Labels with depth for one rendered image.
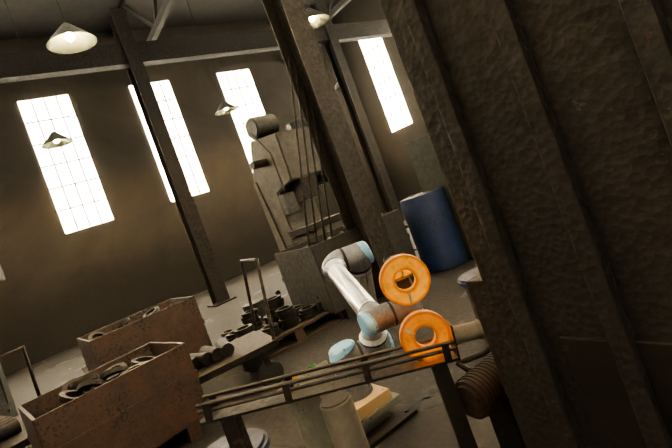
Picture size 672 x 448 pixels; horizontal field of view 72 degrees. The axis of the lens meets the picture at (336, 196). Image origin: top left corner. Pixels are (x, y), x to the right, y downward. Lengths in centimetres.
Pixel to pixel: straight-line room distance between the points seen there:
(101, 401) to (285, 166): 445
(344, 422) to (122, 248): 1159
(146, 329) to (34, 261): 817
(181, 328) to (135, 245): 822
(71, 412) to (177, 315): 197
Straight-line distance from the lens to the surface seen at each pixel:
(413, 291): 144
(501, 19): 102
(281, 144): 690
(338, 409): 176
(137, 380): 335
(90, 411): 331
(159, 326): 497
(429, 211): 521
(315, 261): 457
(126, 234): 1311
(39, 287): 1287
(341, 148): 463
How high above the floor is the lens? 120
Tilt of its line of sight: level
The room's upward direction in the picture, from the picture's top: 20 degrees counter-clockwise
